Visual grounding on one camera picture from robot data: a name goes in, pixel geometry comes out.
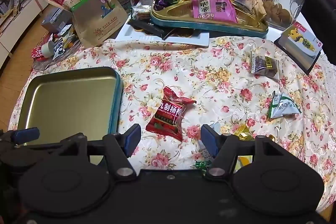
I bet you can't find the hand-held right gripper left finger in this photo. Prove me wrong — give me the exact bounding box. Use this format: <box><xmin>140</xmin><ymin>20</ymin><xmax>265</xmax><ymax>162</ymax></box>
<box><xmin>59</xmin><ymin>124</ymin><xmax>142</xmax><ymax>182</ymax></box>

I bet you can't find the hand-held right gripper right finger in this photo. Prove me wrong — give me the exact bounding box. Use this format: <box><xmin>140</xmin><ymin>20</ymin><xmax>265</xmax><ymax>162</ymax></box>
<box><xmin>201</xmin><ymin>124</ymin><xmax>286</xmax><ymax>182</ymax></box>

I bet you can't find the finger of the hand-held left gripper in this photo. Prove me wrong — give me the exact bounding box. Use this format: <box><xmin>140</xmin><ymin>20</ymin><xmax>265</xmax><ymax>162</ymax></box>
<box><xmin>0</xmin><ymin>145</ymin><xmax>57</xmax><ymax>180</ymax></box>
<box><xmin>0</xmin><ymin>127</ymin><xmax>40</xmax><ymax>146</ymax></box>

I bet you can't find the small green foil candy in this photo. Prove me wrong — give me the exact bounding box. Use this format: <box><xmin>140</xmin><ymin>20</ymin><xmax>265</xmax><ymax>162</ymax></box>
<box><xmin>194</xmin><ymin>160</ymin><xmax>213</xmax><ymax>170</ymax></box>

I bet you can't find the yellow snack packet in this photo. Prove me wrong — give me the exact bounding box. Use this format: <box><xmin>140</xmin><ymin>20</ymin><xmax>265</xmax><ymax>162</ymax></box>
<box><xmin>236</xmin><ymin>154</ymin><xmax>254</xmax><ymax>172</ymax></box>

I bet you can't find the red candy packet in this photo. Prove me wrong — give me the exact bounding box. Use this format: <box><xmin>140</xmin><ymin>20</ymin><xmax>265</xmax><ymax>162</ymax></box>
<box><xmin>146</xmin><ymin>86</ymin><xmax>197</xmax><ymax>142</ymax></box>

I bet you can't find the teal tin box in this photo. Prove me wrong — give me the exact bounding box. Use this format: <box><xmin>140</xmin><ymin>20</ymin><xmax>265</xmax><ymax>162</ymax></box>
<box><xmin>16</xmin><ymin>67</ymin><xmax>123</xmax><ymax>147</ymax></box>

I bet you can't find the green white triangular packet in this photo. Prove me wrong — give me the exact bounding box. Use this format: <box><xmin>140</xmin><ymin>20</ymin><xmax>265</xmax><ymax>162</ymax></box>
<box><xmin>267</xmin><ymin>91</ymin><xmax>302</xmax><ymax>119</ymax></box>

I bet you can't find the light blue snack packet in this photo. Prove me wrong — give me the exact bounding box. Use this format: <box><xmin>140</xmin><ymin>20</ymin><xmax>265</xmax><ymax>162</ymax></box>
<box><xmin>198</xmin><ymin>122</ymin><xmax>222</xmax><ymax>161</ymax></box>

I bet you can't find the gold wrapped candy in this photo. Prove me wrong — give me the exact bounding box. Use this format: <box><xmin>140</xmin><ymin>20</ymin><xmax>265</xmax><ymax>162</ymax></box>
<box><xmin>228</xmin><ymin>124</ymin><xmax>255</xmax><ymax>141</ymax></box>

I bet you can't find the floral tablecloth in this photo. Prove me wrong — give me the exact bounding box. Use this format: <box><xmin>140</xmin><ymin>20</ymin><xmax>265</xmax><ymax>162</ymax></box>
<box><xmin>8</xmin><ymin>36</ymin><xmax>336</xmax><ymax>214</ymax></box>

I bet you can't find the small red packet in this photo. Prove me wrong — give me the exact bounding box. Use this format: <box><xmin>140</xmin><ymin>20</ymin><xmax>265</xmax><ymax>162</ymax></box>
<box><xmin>31</xmin><ymin>47</ymin><xmax>44</xmax><ymax>60</ymax></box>

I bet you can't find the white tape roll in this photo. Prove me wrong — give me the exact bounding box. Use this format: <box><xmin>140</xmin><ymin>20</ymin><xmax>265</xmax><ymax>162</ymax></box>
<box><xmin>41</xmin><ymin>42</ymin><xmax>55</xmax><ymax>58</ymax></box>

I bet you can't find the brown snack in clear packet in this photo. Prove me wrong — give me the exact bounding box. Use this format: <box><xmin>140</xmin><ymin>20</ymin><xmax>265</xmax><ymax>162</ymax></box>
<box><xmin>249</xmin><ymin>51</ymin><xmax>283</xmax><ymax>80</ymax></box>

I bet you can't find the pile of small packets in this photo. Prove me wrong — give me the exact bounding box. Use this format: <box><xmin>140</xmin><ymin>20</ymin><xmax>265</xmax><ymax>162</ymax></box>
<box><xmin>51</xmin><ymin>26</ymin><xmax>84</xmax><ymax>60</ymax></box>

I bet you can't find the white tray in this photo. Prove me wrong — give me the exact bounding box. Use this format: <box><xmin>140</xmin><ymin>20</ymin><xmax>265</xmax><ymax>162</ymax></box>
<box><xmin>115</xmin><ymin>21</ymin><xmax>210</xmax><ymax>47</ymax></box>

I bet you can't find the white cabinet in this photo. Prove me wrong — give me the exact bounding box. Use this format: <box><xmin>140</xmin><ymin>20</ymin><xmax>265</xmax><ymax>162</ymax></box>
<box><xmin>0</xmin><ymin>0</ymin><xmax>50</xmax><ymax>67</ymax></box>

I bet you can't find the black snack bar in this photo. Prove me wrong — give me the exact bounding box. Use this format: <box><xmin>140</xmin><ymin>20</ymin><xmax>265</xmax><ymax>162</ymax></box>
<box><xmin>127</xmin><ymin>18</ymin><xmax>181</xmax><ymax>39</ymax></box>

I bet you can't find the blue box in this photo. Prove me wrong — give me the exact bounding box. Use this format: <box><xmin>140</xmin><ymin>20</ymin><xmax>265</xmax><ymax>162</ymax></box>
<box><xmin>41</xmin><ymin>7</ymin><xmax>72</xmax><ymax>33</ymax></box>

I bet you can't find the teal gold snack tin tray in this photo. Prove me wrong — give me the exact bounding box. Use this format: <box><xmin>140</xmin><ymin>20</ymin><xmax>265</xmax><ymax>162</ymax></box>
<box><xmin>150</xmin><ymin>0</ymin><xmax>269</xmax><ymax>38</ymax></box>

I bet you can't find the clear packet of nuts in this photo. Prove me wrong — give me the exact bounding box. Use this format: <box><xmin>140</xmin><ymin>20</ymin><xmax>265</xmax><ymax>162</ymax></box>
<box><xmin>131</xmin><ymin>5</ymin><xmax>153</xmax><ymax>20</ymax></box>

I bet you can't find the kraft paper bag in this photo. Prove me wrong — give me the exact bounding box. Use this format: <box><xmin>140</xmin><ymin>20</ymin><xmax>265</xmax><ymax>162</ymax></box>
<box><xmin>44</xmin><ymin>0</ymin><xmax>129</xmax><ymax>48</ymax></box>

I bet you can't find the pink snack packet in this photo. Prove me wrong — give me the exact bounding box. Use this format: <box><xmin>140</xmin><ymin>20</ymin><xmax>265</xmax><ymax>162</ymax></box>
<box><xmin>191</xmin><ymin>0</ymin><xmax>238</xmax><ymax>24</ymax></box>

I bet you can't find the yellow blue boxed book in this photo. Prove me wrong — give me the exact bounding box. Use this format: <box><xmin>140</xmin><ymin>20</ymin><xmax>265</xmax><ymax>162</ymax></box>
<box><xmin>273</xmin><ymin>21</ymin><xmax>323</xmax><ymax>75</ymax></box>

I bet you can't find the beige paper snack packet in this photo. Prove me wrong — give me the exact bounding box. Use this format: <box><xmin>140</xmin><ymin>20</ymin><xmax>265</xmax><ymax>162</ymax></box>
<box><xmin>247</xmin><ymin>0</ymin><xmax>267</xmax><ymax>20</ymax></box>

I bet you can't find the black sofa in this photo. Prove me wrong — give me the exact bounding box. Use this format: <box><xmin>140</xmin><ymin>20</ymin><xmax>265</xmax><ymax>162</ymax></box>
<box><xmin>228</xmin><ymin>0</ymin><xmax>336</xmax><ymax>62</ymax></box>

